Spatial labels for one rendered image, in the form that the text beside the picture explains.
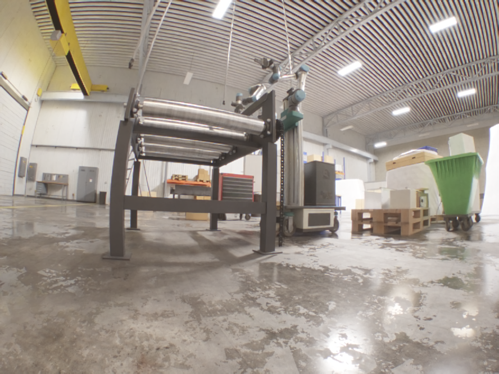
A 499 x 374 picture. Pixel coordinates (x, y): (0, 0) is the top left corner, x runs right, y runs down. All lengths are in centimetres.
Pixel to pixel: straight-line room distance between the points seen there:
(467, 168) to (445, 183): 36
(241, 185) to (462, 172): 378
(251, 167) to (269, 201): 528
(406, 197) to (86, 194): 1201
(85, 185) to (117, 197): 1071
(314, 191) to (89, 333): 226
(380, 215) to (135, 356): 246
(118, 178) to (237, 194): 324
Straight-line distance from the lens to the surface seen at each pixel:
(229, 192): 405
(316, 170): 236
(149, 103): 125
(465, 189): 283
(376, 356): 51
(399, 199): 249
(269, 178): 135
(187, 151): 210
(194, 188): 694
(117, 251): 117
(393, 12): 1100
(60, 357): 50
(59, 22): 896
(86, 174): 1188
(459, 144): 417
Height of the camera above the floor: 31
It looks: 5 degrees up
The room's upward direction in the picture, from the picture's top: 2 degrees clockwise
